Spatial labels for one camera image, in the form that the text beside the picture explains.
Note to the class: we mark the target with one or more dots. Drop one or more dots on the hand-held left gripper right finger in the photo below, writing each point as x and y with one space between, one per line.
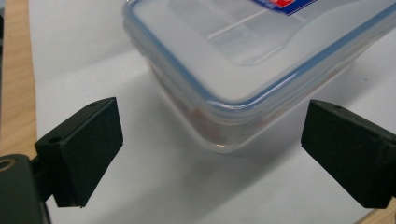
348 149

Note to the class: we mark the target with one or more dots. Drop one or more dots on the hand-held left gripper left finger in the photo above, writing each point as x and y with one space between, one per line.
84 149

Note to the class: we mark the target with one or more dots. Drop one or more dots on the large clear plastic food container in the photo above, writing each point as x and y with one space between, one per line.
218 62

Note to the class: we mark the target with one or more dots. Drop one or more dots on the white table mat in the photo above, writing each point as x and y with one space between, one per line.
186 186

